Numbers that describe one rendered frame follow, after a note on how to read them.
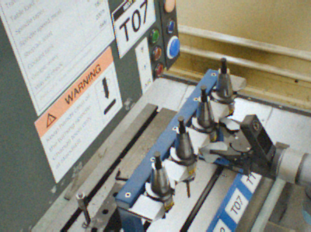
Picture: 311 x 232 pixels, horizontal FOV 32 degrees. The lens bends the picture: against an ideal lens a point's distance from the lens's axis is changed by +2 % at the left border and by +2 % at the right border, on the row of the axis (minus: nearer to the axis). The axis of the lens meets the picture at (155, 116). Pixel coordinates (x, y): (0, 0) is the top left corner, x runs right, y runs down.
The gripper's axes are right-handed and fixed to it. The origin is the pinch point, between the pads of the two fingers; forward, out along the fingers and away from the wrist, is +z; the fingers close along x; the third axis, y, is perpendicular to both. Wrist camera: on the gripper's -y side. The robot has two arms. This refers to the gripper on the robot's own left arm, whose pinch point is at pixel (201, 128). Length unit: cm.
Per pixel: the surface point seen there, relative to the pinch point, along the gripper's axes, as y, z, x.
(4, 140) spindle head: -53, -5, -57
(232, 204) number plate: 23.9, -8.9, -1.0
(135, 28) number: -51, -5, -31
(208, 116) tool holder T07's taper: -6.2, -2.4, -1.1
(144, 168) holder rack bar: -3.4, 4.7, -19.5
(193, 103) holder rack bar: -3.5, 3.9, 3.9
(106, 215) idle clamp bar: 23.3, 19.3, -19.3
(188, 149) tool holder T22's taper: -5.8, -2.6, -11.9
